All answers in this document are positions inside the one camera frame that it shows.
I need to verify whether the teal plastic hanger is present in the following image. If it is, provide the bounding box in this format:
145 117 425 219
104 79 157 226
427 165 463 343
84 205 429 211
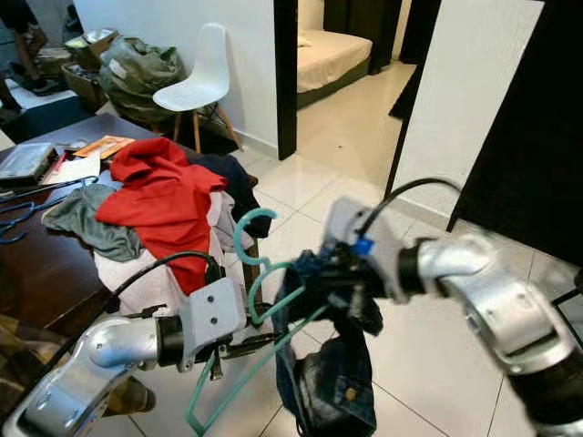
185 208 329 437

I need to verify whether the blue denim garment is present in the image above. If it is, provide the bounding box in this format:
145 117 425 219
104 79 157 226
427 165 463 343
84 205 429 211
271 250 384 437

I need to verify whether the red shirt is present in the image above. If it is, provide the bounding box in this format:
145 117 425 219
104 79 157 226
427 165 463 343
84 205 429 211
94 137 229 297

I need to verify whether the blue plastic hanger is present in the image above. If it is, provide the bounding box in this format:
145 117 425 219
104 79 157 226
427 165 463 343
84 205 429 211
0 178 101 245

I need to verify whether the navy shirt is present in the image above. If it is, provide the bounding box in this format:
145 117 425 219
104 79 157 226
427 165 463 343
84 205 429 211
191 153 261 239

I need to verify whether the grey green garment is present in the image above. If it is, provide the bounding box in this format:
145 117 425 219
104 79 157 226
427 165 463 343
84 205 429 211
41 182 147 265

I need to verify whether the dark wooden table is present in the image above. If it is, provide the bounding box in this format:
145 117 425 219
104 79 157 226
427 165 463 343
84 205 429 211
0 112 220 338

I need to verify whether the yellow plaid shirt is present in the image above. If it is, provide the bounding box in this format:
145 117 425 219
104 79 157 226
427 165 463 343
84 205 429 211
0 314 92 437

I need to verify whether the bed with cream sheet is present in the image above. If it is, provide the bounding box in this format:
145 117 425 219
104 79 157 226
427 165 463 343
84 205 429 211
296 29 374 110

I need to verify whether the white plastic chair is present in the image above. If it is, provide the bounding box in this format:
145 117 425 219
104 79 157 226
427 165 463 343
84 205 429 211
152 23 242 154

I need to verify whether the white paper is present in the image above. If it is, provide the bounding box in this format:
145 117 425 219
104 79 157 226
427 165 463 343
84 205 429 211
50 153 101 186

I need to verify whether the orange packet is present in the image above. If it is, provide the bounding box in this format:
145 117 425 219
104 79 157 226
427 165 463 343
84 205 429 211
73 135 138 160

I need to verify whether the clear plastic container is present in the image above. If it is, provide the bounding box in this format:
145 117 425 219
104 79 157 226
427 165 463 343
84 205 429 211
0 141 60 183

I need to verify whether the olive green duffel bag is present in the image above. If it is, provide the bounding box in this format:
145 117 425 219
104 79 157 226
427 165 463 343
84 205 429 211
98 36 188 124

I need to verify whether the cardboard box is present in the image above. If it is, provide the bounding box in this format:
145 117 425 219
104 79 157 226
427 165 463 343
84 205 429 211
64 29 119 72

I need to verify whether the person in dark shorts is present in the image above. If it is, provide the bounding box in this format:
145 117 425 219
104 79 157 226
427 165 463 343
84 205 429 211
0 0 69 97

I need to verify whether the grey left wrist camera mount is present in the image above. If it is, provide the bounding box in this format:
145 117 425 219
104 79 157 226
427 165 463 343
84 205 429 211
178 276 249 365

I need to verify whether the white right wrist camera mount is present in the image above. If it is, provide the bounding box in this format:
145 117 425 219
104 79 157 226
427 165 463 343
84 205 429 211
319 196 417 303

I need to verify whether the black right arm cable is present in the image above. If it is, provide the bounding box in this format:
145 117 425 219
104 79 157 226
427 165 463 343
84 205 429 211
355 176 465 242

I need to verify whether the black door frame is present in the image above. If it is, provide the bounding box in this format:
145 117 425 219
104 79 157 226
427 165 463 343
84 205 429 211
275 0 300 160

